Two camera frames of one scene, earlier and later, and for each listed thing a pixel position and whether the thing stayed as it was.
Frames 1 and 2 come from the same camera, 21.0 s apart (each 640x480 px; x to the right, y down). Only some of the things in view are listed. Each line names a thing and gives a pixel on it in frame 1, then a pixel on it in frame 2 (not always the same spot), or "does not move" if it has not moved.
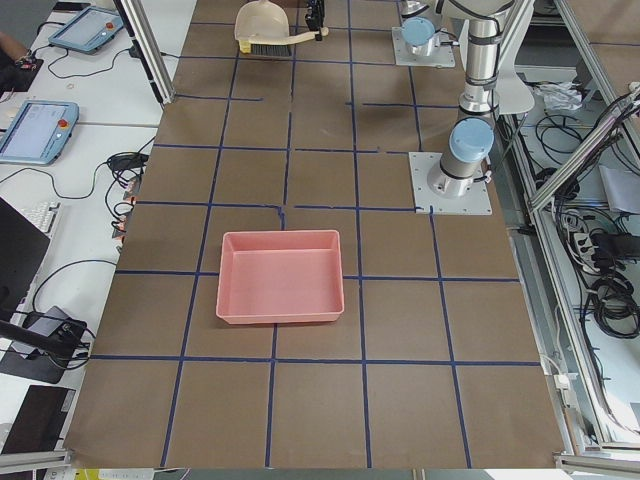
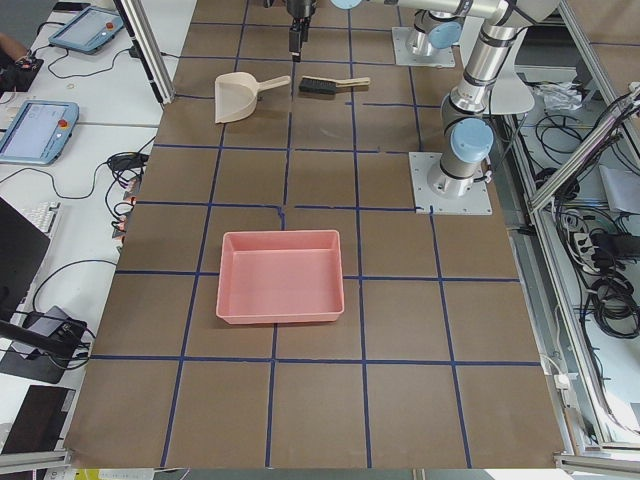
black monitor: (23, 245) does not move
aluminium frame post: (151, 48) does not move
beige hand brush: (280, 45) → (328, 86)
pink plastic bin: (280, 276) does not move
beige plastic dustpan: (260, 18) → (236, 94)
